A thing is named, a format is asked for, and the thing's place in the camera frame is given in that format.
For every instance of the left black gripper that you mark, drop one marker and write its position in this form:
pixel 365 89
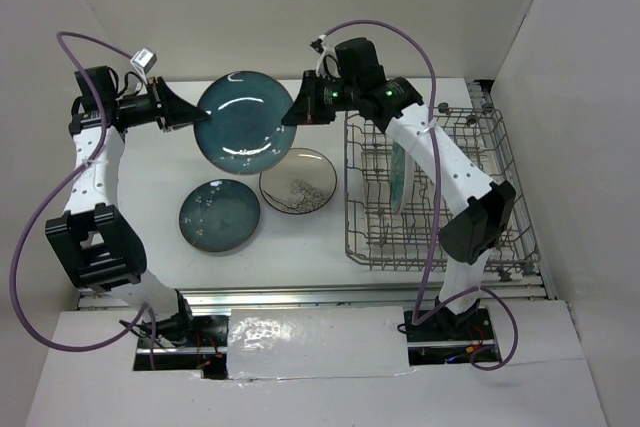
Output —
pixel 174 112

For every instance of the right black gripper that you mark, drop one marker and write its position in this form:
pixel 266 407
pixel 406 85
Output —
pixel 305 109

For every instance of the dark teal plate top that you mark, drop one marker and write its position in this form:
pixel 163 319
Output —
pixel 243 134

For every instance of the dark teal plate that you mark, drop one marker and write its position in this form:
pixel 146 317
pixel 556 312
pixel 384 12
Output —
pixel 243 134
pixel 219 216

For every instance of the red teal floral plate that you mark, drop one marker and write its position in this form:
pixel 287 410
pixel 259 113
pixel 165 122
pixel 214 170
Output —
pixel 401 178

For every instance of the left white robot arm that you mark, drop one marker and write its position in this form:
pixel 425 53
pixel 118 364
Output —
pixel 93 241

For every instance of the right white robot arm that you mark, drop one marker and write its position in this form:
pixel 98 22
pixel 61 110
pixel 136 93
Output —
pixel 481 208

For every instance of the patterned plate under stack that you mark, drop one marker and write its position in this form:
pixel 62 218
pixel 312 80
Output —
pixel 303 182

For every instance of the dark teal plate left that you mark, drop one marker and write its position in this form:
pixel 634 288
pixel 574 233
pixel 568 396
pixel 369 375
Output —
pixel 219 216

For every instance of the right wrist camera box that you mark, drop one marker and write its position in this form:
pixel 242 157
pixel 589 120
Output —
pixel 327 64

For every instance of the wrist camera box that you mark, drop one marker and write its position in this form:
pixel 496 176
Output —
pixel 327 64
pixel 143 62

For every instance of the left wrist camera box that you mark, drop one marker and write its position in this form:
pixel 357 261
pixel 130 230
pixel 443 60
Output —
pixel 143 62

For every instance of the grey wire dish rack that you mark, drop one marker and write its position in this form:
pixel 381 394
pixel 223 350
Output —
pixel 380 240

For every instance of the aluminium mounting rail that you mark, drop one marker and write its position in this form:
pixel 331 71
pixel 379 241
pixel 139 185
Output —
pixel 291 260

